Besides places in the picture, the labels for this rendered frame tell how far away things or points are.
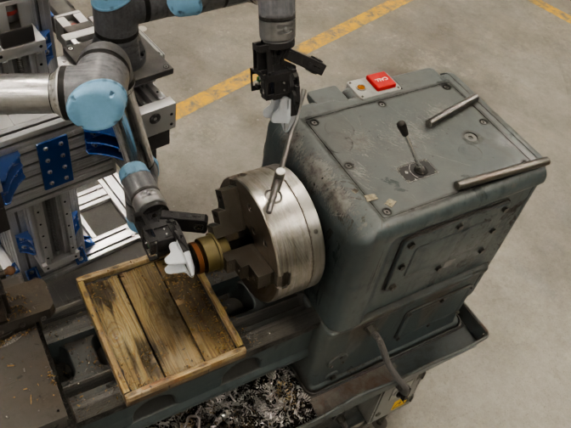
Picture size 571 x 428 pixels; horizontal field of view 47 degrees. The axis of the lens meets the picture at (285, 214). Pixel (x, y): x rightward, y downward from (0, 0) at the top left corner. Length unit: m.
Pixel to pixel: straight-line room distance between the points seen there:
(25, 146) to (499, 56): 3.37
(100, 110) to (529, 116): 3.11
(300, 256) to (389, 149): 0.35
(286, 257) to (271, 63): 0.42
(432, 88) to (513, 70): 2.68
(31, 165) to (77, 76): 0.54
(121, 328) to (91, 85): 0.59
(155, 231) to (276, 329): 0.41
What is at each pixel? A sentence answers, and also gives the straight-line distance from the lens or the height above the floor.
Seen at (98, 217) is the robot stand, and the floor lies 0.21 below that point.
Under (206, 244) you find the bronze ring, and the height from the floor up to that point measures 1.12.
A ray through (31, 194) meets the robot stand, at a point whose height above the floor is 0.85.
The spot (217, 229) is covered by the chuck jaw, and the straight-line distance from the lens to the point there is 1.51.
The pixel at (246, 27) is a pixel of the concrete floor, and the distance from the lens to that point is 4.25.
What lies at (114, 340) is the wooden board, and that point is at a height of 0.88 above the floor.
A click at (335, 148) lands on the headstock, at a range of 1.57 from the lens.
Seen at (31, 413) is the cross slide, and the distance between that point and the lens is 1.48.
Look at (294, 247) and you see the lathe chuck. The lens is 1.45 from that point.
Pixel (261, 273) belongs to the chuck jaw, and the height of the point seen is 1.12.
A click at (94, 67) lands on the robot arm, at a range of 1.46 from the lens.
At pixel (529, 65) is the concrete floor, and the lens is 4.61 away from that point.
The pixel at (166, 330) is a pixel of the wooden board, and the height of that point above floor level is 0.88.
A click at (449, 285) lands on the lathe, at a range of 1.90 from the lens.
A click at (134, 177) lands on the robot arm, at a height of 1.12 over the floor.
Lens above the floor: 2.29
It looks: 48 degrees down
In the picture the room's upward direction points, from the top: 11 degrees clockwise
